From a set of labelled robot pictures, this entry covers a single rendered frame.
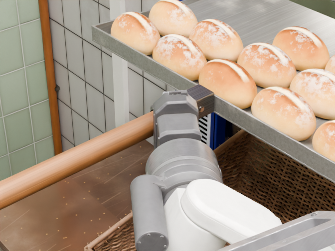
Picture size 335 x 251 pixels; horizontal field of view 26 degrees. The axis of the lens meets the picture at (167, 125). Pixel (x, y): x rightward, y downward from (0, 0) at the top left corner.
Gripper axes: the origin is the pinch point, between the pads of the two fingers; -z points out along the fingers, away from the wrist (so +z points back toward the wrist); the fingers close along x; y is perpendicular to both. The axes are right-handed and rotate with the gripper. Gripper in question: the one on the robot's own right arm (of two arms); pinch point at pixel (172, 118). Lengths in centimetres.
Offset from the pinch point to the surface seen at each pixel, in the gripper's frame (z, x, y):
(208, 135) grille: -65, -49, -16
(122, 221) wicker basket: -33, -46, 7
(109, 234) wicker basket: -31, -48, 10
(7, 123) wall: -124, -80, 42
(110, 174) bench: -72, -64, 9
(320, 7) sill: -45, -6, -33
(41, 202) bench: -62, -63, 26
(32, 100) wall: -129, -75, 33
